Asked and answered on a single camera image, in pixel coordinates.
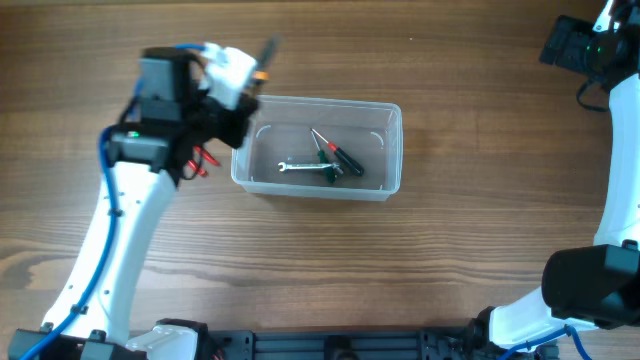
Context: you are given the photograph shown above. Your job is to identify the red handled cutters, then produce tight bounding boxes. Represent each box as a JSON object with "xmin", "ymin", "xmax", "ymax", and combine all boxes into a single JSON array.
[{"xmin": 187, "ymin": 145, "xmax": 221, "ymax": 179}]

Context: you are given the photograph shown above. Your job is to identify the orange black pliers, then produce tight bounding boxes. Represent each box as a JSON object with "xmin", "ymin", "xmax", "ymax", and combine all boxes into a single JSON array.
[{"xmin": 252, "ymin": 34, "xmax": 280, "ymax": 83}]

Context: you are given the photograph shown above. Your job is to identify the silver socket wrench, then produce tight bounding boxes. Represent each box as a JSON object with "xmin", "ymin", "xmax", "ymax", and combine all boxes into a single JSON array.
[{"xmin": 277, "ymin": 162, "xmax": 344, "ymax": 175}]

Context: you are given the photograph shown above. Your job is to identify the green handled screwdriver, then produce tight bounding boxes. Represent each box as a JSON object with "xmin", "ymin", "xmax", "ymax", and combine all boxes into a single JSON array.
[{"xmin": 311, "ymin": 132, "xmax": 337, "ymax": 184}]

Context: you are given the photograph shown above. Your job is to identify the red black screwdriver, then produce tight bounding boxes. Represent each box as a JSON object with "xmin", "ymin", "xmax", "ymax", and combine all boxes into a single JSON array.
[{"xmin": 311, "ymin": 128, "xmax": 365, "ymax": 177}]

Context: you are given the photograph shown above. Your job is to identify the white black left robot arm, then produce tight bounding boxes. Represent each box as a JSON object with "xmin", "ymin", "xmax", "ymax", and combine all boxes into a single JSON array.
[{"xmin": 8, "ymin": 43, "xmax": 267, "ymax": 359}]

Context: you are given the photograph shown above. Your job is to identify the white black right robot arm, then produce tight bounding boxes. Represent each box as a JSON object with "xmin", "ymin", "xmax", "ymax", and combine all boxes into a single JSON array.
[{"xmin": 463, "ymin": 0, "xmax": 639, "ymax": 359}]

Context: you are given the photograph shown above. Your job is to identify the clear plastic container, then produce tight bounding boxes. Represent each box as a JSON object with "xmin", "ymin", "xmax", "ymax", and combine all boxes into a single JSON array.
[{"xmin": 231, "ymin": 95, "xmax": 403, "ymax": 201}]

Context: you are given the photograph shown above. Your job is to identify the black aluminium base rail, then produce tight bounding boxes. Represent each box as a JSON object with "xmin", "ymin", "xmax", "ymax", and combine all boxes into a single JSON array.
[{"xmin": 210, "ymin": 327, "xmax": 507, "ymax": 360}]

